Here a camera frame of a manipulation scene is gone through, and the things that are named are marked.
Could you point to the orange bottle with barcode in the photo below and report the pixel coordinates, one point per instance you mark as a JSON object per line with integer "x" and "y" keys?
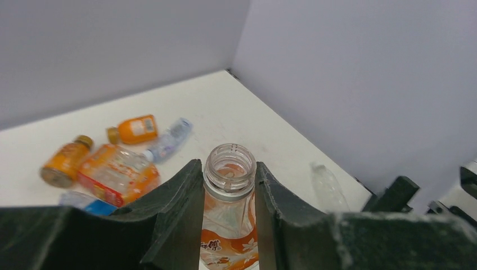
{"x": 134, "y": 131}

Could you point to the crushed clear water bottle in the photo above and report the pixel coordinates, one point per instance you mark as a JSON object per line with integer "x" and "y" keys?
{"x": 169, "y": 142}

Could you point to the small orange juice bottle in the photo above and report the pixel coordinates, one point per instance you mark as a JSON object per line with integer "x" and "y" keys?
{"x": 62, "y": 168}

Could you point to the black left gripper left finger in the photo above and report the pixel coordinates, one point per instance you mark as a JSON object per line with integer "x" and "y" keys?
{"x": 160, "y": 230}

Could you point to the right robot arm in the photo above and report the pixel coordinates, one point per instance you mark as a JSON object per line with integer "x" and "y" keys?
{"x": 455, "y": 199}

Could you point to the large orange label bottle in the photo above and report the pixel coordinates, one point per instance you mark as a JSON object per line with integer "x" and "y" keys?
{"x": 118, "y": 176}

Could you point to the orange label tea bottle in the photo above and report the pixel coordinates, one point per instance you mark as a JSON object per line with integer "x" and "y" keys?
{"x": 229, "y": 237}

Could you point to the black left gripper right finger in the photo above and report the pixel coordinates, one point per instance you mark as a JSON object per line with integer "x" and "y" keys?
{"x": 294, "y": 235}

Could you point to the clear bottle blue cap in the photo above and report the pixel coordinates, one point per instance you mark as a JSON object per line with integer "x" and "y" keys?
{"x": 328, "y": 191}

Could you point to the blue label water bottle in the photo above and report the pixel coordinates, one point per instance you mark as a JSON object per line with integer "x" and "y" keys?
{"x": 86, "y": 202}

